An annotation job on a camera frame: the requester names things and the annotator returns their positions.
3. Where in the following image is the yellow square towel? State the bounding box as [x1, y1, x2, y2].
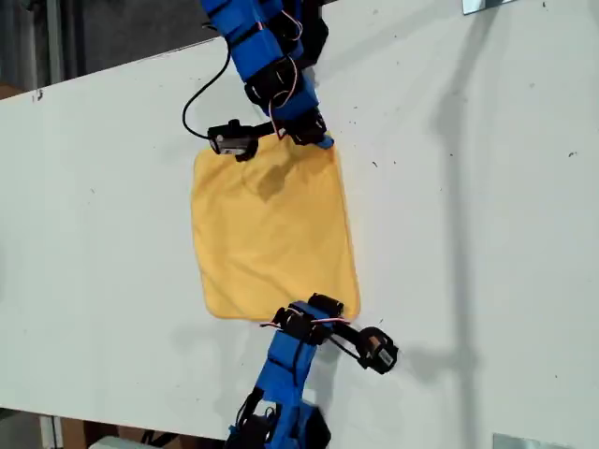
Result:
[190, 135, 362, 323]

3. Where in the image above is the white box under table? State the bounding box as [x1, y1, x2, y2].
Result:
[87, 434, 147, 449]

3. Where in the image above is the grey metal table leg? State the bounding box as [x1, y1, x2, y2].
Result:
[38, 413, 65, 449]

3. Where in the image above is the camera black stalk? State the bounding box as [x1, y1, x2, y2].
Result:
[252, 120, 282, 138]
[326, 321, 367, 362]

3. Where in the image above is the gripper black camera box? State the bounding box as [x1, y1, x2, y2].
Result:
[357, 326, 401, 376]
[206, 119, 259, 163]

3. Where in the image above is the camera black cable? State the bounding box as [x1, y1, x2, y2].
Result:
[182, 39, 236, 139]

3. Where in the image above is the grey vertical background post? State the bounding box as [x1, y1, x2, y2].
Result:
[45, 0, 64, 86]

